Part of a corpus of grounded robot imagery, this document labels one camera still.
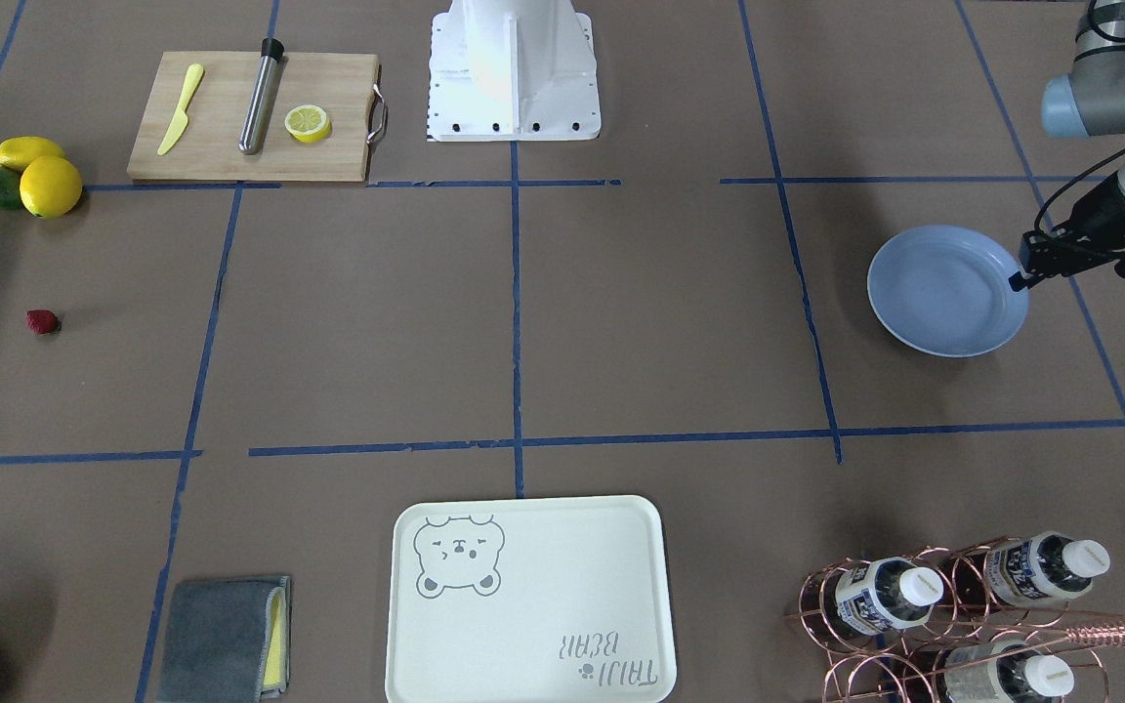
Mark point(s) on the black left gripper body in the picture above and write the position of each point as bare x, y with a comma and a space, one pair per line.
1096, 213

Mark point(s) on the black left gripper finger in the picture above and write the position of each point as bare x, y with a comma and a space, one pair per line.
1037, 261

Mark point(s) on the blue round plate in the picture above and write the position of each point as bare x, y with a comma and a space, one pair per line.
945, 291

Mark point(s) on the red strawberry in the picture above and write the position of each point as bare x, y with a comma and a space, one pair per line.
43, 321

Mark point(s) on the dark bottle white cap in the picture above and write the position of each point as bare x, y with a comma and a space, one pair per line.
880, 597

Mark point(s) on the cream bear tray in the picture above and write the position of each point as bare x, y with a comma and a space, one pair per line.
530, 600

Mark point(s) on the half lemon slice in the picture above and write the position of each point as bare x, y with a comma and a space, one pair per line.
308, 124

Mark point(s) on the steel muddler black tip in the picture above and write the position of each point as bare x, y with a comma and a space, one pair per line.
257, 118

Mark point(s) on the bamboo cutting board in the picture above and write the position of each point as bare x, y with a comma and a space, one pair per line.
195, 117

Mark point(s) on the yellow plastic knife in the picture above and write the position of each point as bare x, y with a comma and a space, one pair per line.
180, 119

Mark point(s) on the yellow sponge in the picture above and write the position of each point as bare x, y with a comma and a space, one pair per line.
276, 668

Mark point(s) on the grey folded cloth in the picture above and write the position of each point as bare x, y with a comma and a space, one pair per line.
216, 638

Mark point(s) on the yellow lemon front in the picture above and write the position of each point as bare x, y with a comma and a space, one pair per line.
50, 187

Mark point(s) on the yellow lemon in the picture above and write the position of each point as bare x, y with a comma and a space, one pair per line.
50, 187
18, 152

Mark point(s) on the yellow lemon back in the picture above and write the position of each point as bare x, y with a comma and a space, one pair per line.
18, 152

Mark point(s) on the copper wire bottle rack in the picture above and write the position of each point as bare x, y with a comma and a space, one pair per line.
969, 628

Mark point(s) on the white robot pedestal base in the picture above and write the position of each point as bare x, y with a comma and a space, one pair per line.
512, 71

